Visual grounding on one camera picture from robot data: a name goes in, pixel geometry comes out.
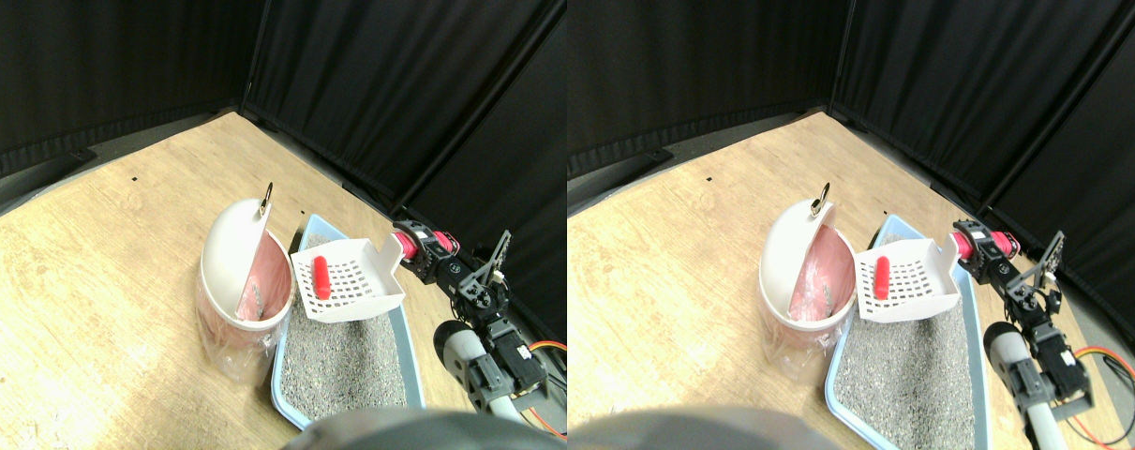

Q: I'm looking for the white scoop with red handle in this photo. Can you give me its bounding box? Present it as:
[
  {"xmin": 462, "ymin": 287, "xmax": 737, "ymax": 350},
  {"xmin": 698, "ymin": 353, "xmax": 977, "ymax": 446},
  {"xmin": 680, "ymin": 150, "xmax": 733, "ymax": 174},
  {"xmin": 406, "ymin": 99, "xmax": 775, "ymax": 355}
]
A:
[
  {"xmin": 853, "ymin": 228, "xmax": 1024, "ymax": 324},
  {"xmin": 289, "ymin": 228, "xmax": 460, "ymax": 325}
]

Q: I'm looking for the blue litter tray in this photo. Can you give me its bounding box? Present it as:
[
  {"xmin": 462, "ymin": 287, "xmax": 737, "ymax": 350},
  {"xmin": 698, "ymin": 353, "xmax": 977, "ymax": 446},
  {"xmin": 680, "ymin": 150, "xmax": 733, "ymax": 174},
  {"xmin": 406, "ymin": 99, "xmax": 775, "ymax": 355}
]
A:
[
  {"xmin": 270, "ymin": 214, "xmax": 427, "ymax": 432},
  {"xmin": 825, "ymin": 214, "xmax": 992, "ymax": 450}
]

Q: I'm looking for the black curtain stand pole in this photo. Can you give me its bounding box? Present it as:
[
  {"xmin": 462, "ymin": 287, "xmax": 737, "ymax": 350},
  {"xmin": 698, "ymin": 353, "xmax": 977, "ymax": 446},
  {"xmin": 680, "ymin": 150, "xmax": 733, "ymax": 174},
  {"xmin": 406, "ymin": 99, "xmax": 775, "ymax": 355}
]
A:
[
  {"xmin": 980, "ymin": 0, "xmax": 1135, "ymax": 213},
  {"xmin": 826, "ymin": 0, "xmax": 858, "ymax": 109},
  {"xmin": 241, "ymin": 0, "xmax": 272, "ymax": 109},
  {"xmin": 396, "ymin": 0, "xmax": 567, "ymax": 215}
]

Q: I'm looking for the flat black stand foot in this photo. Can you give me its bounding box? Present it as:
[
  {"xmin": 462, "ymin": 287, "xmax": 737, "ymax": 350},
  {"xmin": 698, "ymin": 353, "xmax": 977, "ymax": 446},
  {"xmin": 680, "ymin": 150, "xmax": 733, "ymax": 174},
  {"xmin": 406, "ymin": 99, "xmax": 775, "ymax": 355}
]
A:
[{"xmin": 567, "ymin": 147, "xmax": 676, "ymax": 186}]

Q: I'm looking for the white bin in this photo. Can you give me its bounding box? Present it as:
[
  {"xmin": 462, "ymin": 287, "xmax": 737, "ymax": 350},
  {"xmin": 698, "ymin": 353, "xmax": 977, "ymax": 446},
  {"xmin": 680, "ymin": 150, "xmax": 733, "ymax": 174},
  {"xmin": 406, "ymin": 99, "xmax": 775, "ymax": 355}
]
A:
[
  {"xmin": 757, "ymin": 183, "xmax": 859, "ymax": 378},
  {"xmin": 195, "ymin": 183, "xmax": 296, "ymax": 381}
]

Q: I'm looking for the black bracket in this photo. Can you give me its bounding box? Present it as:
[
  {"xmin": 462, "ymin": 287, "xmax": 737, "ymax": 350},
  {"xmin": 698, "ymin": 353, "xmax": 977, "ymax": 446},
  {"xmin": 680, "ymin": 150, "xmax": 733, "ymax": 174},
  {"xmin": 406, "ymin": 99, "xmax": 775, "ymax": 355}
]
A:
[
  {"xmin": 464, "ymin": 228, "xmax": 515, "ymax": 293},
  {"xmin": 1022, "ymin": 228, "xmax": 1067, "ymax": 296}
]

